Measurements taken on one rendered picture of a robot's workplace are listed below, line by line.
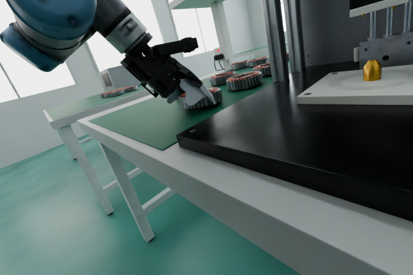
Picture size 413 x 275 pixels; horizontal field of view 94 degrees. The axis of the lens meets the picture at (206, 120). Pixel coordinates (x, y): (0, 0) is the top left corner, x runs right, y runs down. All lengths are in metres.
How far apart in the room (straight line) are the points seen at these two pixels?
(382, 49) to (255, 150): 0.34
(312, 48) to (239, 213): 0.53
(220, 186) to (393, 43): 0.39
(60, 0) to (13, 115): 4.32
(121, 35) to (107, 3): 0.05
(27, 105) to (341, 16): 4.45
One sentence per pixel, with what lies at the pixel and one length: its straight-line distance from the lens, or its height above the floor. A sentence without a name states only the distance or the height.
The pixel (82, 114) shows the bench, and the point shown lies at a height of 0.73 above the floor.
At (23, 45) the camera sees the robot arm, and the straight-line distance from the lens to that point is 0.39.
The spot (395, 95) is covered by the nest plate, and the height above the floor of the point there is 0.78.
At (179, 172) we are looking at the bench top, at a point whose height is 0.75.
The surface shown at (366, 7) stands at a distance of 0.38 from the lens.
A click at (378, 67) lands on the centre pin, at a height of 0.80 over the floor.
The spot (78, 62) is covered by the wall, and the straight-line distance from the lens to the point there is 4.64.
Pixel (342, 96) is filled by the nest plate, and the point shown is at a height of 0.78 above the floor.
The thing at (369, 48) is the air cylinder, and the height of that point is 0.81.
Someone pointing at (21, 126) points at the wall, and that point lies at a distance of 4.56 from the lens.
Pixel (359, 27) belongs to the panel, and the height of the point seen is 0.84.
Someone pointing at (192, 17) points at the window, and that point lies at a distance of 6.16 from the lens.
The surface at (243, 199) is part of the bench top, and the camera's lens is 0.18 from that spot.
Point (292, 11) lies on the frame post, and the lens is 0.59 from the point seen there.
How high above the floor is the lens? 0.87
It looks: 18 degrees down
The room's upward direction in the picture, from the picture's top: 15 degrees counter-clockwise
